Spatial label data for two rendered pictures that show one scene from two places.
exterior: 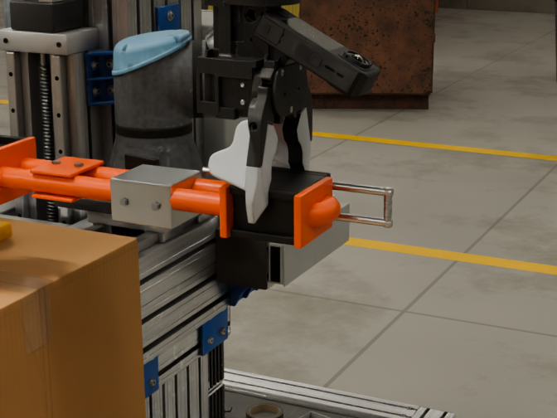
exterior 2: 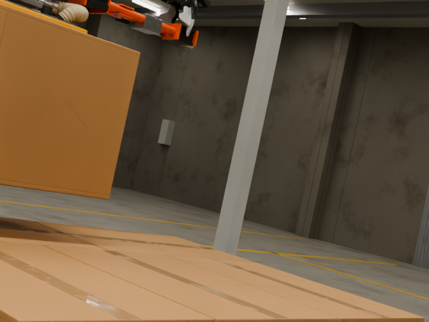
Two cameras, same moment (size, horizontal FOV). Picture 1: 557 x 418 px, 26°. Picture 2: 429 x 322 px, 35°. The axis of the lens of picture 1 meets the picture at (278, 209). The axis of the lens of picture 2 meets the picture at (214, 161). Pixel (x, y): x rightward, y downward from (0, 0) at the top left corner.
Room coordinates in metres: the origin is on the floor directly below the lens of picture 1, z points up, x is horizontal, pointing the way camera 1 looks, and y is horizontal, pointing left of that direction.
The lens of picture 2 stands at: (0.24, 1.99, 0.80)
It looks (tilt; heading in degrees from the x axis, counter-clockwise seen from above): 1 degrees up; 288
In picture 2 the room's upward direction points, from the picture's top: 12 degrees clockwise
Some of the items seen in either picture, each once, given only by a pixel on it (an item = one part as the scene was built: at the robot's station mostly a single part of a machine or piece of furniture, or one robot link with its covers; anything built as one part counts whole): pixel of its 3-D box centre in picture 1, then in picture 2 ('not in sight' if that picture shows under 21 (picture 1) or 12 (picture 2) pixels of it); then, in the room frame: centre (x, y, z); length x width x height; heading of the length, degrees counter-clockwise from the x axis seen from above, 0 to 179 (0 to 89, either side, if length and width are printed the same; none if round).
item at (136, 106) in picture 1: (157, 76); not in sight; (1.78, 0.18, 1.20); 0.13 x 0.12 x 0.14; 93
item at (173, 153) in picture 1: (154, 153); not in sight; (1.78, 0.19, 1.09); 0.15 x 0.15 x 0.10
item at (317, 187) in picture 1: (276, 206); (180, 34); (1.09, 0.00, 1.20); 0.08 x 0.07 x 0.05; 65
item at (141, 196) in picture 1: (157, 196); (146, 23); (1.15, 0.12, 1.20); 0.07 x 0.07 x 0.04; 65
